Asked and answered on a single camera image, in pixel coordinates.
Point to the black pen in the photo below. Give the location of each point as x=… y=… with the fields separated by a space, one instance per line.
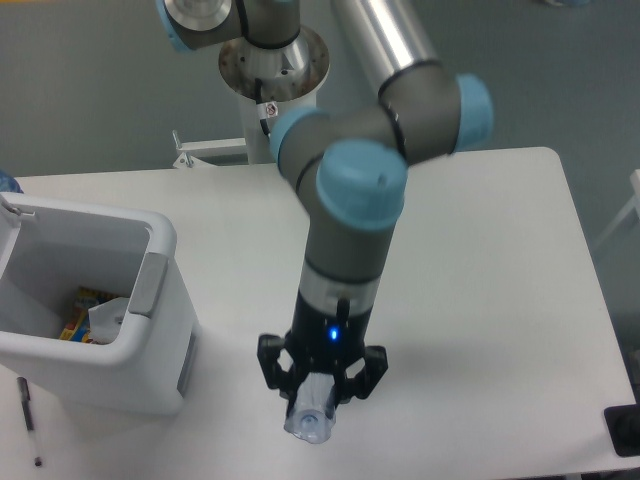
x=25 y=400

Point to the colourful snack wrapper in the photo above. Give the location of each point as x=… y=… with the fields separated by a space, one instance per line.
x=76 y=328

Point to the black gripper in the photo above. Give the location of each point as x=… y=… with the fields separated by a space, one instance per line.
x=323 y=343

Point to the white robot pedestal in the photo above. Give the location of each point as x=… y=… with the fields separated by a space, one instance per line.
x=255 y=135

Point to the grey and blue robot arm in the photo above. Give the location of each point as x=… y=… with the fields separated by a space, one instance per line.
x=349 y=172

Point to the white open trash can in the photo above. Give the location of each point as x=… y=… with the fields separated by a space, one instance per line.
x=50 y=248

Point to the white frame at right edge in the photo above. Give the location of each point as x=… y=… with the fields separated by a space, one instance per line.
x=622 y=224

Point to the blue object at left edge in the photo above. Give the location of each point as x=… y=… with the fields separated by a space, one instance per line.
x=9 y=184

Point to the black device at table edge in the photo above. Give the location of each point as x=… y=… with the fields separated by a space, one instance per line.
x=623 y=426

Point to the crushed clear plastic bottle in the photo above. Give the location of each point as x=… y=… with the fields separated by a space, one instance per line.
x=312 y=414

